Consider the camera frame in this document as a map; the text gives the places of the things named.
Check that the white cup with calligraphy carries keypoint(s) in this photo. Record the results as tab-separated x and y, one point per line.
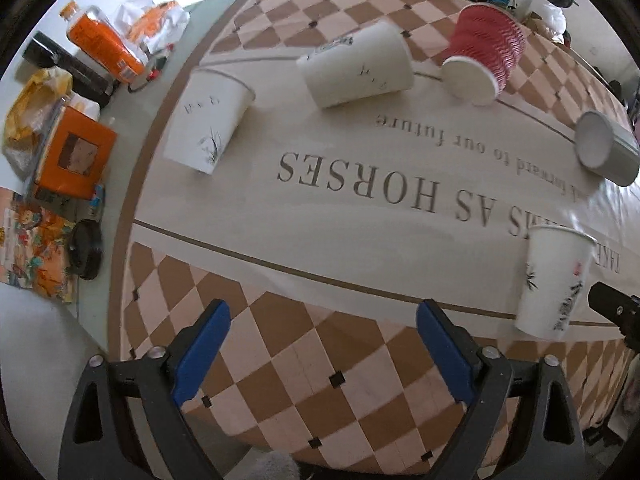
557	265

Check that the orange box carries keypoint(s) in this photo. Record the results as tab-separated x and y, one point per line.
74	157

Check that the white cup with birds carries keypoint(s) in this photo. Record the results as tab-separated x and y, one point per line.
372	61

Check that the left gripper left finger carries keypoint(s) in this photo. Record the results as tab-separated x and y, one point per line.
99	439

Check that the colourful snack packet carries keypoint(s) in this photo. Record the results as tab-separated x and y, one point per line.
33	249

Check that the crumpled white orange wrapper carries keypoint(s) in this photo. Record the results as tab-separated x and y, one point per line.
152	27

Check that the black round lid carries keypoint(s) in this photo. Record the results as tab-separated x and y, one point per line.
84	249

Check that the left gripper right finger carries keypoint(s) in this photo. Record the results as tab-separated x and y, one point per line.
544	440

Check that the checkered printed tablecloth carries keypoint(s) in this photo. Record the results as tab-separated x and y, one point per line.
323	228

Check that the grey ribbed mug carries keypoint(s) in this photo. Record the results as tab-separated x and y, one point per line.
606	148

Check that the red ribbed paper cup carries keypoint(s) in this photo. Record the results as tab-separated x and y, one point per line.
485	47

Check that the yellow plastic bag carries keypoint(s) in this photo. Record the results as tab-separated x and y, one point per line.
29	114

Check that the white cup with grass print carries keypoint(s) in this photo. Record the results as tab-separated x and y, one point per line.
202	124

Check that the orange juice bottle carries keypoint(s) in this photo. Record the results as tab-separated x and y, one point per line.
92	32

